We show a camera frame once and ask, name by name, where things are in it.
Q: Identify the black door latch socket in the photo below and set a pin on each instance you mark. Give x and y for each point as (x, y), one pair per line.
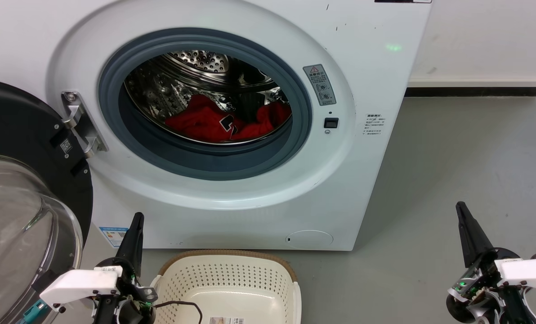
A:
(331, 123)

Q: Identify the black-rimmed glass washer door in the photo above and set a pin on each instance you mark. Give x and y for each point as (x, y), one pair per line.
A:
(20, 135)

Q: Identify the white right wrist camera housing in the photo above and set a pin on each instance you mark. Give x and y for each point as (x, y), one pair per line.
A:
(526, 272)

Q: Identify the blue-bordered energy label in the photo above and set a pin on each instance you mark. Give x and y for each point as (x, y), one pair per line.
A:
(113, 236)

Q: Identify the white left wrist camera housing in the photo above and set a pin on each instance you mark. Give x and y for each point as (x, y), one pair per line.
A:
(79, 283)

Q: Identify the white front-load washing machine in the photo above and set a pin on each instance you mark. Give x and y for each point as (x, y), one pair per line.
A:
(259, 225)

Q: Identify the white wall baseboard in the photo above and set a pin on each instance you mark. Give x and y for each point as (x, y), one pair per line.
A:
(475, 82)

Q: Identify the grey warning sticker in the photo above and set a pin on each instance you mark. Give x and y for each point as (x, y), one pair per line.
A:
(319, 84)

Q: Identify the stainless steel washing machine drum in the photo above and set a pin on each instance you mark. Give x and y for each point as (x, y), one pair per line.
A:
(169, 85)

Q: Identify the round white filter cover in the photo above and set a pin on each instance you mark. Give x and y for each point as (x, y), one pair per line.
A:
(309, 239)

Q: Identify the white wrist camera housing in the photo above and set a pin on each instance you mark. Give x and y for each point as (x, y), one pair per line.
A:
(79, 283)
(526, 272)

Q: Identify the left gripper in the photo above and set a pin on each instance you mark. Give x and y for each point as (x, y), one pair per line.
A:
(131, 301)

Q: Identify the printed paper label with barcode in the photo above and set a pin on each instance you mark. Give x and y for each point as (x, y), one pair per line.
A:
(226, 321)

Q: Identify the small printed text label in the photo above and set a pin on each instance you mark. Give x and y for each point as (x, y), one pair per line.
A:
(374, 124)

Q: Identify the cream perforated laundry basket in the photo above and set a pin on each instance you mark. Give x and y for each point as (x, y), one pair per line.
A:
(232, 288)

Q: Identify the grey rubber door gasket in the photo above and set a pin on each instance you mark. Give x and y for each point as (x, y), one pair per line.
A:
(205, 162)

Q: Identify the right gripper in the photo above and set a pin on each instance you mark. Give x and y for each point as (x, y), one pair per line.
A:
(479, 292)

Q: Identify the silver metal door hinge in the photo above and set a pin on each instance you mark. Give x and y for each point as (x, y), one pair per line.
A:
(81, 123)

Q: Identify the red garment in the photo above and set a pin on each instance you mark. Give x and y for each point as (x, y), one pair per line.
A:
(200, 121)

